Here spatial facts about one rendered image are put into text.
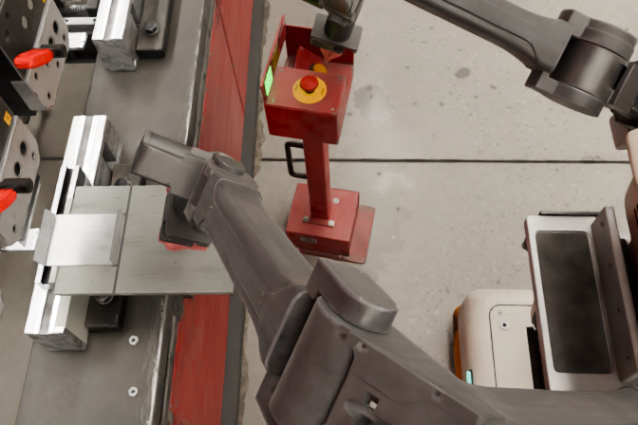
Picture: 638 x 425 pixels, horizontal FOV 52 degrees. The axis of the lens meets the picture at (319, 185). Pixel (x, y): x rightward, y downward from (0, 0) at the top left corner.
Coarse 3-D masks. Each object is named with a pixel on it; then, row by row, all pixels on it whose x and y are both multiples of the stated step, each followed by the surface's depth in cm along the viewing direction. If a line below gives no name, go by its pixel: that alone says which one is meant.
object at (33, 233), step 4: (28, 232) 100; (32, 232) 100; (36, 232) 100; (28, 236) 100; (32, 236) 100; (36, 236) 99; (28, 240) 99; (32, 240) 99; (36, 240) 99; (16, 244) 99; (20, 244) 99; (28, 244) 99; (32, 244) 99; (4, 248) 99; (8, 248) 99; (12, 248) 99; (16, 248) 99; (20, 248) 99; (24, 248) 99; (28, 248) 99; (32, 248) 99
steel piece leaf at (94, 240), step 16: (64, 224) 101; (80, 224) 101; (96, 224) 100; (112, 224) 100; (64, 240) 99; (80, 240) 99; (96, 240) 99; (112, 240) 97; (48, 256) 98; (64, 256) 98; (80, 256) 98; (96, 256) 98; (112, 256) 96
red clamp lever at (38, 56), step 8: (32, 48) 84; (40, 48) 81; (48, 48) 84; (56, 48) 84; (64, 48) 84; (24, 56) 77; (32, 56) 77; (40, 56) 79; (48, 56) 81; (56, 56) 84; (64, 56) 84; (16, 64) 76; (24, 64) 76; (32, 64) 77; (40, 64) 79
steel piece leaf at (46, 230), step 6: (48, 216) 100; (54, 216) 101; (42, 222) 99; (48, 222) 100; (42, 228) 98; (48, 228) 100; (42, 234) 98; (48, 234) 99; (42, 240) 98; (48, 240) 99; (36, 246) 97; (42, 246) 98; (36, 252) 96; (42, 252) 97; (36, 258) 96; (42, 258) 97; (42, 264) 97
